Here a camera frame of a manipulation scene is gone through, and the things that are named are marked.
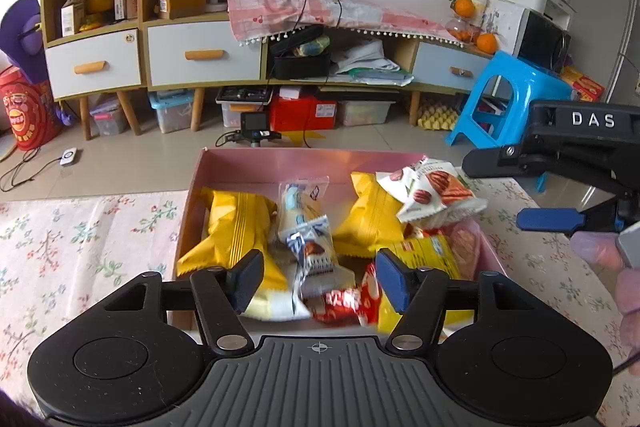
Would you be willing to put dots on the small clear storage bin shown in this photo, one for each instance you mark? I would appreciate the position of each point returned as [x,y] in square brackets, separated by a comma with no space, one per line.
[107,118]

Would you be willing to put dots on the tall wooden shelf cabinet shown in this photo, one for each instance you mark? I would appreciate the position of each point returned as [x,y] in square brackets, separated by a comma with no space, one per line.
[95,57]

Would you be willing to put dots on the brown cardboard box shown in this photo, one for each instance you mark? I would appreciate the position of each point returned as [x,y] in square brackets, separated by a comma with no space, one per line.
[182,4]

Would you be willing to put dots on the blue lidded storage bin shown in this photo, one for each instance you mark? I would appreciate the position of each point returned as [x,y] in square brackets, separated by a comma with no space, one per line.
[172,111]

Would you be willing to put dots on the white blue chocolate snack packet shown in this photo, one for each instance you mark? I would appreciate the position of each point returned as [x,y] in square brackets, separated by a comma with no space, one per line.
[315,254]

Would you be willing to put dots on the red snack packet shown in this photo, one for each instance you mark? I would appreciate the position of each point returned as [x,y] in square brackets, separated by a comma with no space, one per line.
[371,292]
[340,304]

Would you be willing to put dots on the white nut snack packet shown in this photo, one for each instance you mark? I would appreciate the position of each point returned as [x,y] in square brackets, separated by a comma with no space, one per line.
[435,192]

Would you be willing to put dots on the white green long snack packet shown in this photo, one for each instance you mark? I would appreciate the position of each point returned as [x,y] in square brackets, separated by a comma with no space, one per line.
[300,202]

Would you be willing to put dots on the black microwave oven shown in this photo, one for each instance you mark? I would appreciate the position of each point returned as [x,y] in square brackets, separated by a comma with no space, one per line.
[542,43]

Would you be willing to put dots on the pink cherry print cloth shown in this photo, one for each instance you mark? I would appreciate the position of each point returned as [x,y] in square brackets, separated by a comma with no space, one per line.
[360,14]

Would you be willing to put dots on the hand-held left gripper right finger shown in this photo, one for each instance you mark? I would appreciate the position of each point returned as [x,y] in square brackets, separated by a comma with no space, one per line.
[394,279]

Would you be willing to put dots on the floral printed mat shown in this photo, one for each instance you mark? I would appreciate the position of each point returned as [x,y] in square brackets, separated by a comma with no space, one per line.
[90,247]

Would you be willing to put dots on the pile of white papers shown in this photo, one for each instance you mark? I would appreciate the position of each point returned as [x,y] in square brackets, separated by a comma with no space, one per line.
[370,64]

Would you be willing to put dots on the blue plastic stool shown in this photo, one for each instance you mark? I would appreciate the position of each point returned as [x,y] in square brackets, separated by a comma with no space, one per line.
[510,82]

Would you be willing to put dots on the red flat box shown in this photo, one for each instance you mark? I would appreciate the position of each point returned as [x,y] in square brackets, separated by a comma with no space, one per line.
[302,111]

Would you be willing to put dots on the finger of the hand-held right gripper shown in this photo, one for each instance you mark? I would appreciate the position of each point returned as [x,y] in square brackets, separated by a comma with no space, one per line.
[550,219]
[495,162]

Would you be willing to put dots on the person's right hand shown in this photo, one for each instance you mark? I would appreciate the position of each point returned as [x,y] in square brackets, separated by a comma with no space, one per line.
[597,249]

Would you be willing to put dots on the yellow puffy snack packet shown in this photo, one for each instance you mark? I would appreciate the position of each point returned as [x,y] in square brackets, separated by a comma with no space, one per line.
[370,217]
[235,227]

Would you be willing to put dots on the yellow egg tray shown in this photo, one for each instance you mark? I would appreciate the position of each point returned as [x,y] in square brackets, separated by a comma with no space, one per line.
[437,116]

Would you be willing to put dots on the glass jar of oranges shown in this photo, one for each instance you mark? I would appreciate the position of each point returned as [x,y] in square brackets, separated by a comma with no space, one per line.
[459,29]

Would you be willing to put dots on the orange red snack box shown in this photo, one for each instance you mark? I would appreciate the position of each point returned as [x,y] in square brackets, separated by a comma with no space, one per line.
[582,84]

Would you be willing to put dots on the orange fruit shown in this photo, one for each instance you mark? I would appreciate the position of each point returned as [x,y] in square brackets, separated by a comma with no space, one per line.
[487,43]
[464,6]

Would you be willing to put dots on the black camera device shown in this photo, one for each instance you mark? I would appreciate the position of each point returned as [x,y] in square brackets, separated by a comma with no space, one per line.
[252,126]

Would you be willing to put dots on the long wooden tv cabinet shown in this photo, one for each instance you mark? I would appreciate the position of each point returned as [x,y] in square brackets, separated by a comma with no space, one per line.
[200,52]

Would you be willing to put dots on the black bag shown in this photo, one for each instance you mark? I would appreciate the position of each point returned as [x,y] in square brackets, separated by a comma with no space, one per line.
[300,62]

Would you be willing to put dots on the grey refrigerator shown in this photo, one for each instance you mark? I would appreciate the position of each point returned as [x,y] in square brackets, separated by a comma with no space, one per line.
[605,17]

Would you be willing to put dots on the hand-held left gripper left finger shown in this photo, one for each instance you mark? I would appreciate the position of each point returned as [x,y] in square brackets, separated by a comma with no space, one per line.
[247,281]

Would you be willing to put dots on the pink floral snack packet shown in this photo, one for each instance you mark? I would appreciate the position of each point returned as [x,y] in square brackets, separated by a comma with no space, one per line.
[465,242]

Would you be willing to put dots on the pink storage box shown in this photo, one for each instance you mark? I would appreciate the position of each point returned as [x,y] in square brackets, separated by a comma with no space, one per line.
[250,167]

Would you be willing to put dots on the white power adapter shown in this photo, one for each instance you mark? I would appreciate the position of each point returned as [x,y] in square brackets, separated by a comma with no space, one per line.
[68,157]

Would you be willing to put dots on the red printed drum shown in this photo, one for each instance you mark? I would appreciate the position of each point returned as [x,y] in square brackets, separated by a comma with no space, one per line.
[25,112]

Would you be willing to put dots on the clear bin with dark lid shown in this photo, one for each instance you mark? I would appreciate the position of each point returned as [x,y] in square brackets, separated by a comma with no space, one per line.
[245,104]

